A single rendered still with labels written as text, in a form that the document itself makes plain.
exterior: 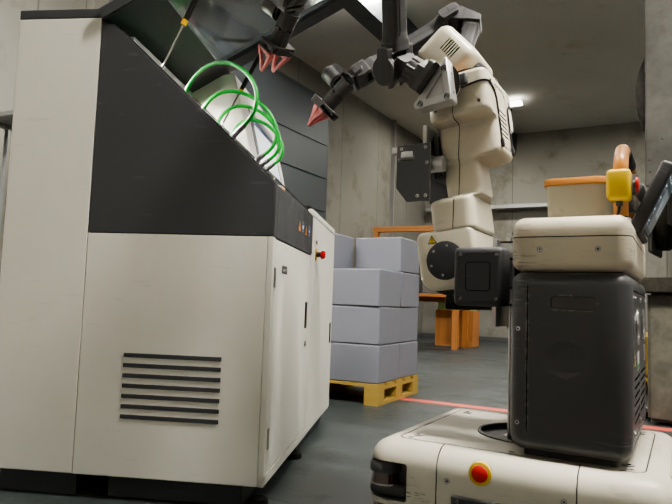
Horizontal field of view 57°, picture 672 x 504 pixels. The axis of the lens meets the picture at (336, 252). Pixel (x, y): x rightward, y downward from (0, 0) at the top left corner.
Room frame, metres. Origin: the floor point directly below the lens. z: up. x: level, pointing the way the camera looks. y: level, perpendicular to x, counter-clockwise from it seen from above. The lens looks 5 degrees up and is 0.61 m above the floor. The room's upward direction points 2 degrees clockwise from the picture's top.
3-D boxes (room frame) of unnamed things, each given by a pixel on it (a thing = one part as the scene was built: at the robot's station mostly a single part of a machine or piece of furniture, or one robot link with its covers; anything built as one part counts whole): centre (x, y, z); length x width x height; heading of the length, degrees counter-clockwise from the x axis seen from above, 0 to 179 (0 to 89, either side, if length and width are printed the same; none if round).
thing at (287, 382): (2.15, 0.15, 0.44); 0.65 x 0.02 x 0.68; 173
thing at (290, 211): (2.15, 0.16, 0.87); 0.62 x 0.04 x 0.16; 173
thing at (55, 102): (2.59, 0.81, 0.75); 1.40 x 0.28 x 1.50; 173
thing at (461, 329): (9.30, -1.38, 0.86); 1.34 x 1.23 x 1.73; 61
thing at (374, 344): (4.23, 0.03, 0.52); 1.05 x 0.70 x 1.04; 62
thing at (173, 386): (2.19, 0.43, 0.39); 0.70 x 0.58 x 0.79; 173
